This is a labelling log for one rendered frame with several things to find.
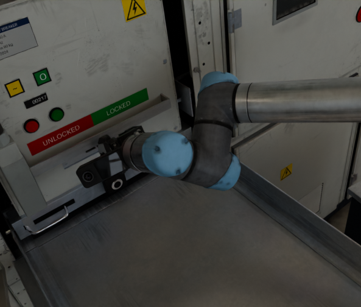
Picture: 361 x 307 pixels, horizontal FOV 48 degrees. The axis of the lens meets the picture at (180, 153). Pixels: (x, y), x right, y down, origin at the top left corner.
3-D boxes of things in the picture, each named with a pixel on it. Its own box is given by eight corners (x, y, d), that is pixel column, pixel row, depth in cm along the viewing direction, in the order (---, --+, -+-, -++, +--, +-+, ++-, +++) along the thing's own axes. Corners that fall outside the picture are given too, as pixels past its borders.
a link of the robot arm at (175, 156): (192, 183, 69) (147, 171, 65) (164, 178, 79) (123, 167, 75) (203, 138, 70) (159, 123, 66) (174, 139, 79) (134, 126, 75)
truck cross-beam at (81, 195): (193, 143, 122) (191, 127, 118) (21, 240, 101) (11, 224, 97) (183, 136, 126) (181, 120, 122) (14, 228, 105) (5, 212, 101)
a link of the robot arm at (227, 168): (248, 134, 78) (199, 117, 73) (240, 192, 75) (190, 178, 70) (224, 141, 84) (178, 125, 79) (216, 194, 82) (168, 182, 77)
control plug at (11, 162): (49, 207, 89) (19, 145, 78) (27, 218, 87) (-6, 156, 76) (36, 189, 94) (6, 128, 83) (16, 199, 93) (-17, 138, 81)
